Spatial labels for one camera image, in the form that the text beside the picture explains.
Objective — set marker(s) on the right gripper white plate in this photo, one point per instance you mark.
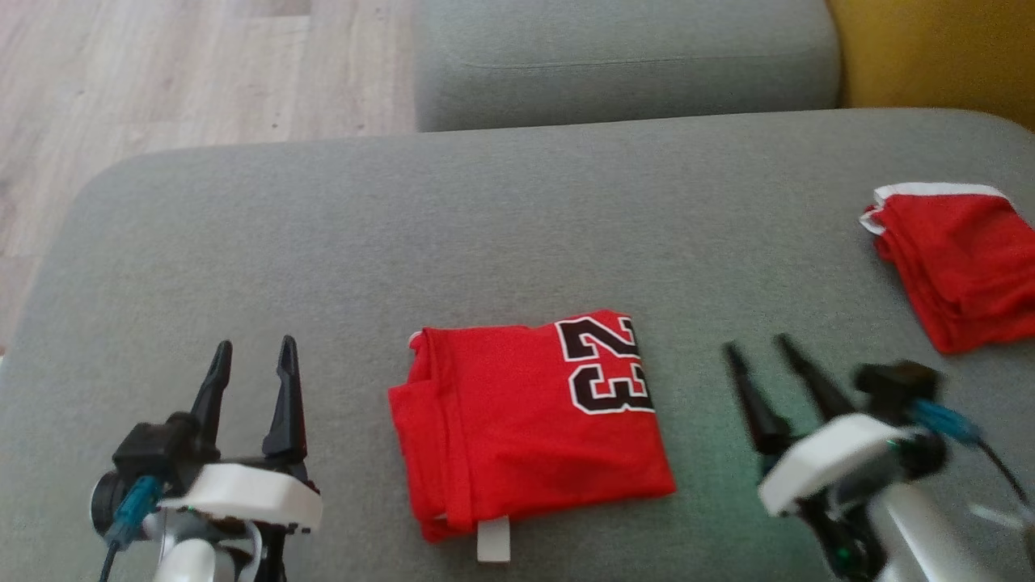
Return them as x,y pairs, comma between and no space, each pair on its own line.
833,453

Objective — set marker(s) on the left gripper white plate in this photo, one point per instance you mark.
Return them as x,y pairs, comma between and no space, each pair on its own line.
242,493

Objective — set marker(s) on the red basketball shorts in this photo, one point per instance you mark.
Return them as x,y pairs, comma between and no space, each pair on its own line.
962,267

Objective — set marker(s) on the red basketball jersey number 23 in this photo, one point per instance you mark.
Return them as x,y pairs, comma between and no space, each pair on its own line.
517,436

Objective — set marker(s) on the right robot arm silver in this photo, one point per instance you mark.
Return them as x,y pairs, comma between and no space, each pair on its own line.
922,541

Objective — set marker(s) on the yellow sofa back cushion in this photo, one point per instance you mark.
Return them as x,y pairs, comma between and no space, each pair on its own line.
938,56

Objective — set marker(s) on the grey sofa seat cushion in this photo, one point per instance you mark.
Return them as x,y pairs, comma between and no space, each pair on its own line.
623,65

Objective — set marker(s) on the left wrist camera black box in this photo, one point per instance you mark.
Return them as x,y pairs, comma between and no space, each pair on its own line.
154,449

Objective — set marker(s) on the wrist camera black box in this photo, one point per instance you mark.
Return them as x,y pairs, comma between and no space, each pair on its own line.
154,449
893,380

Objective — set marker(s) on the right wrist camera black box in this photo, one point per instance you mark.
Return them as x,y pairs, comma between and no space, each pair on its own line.
893,380

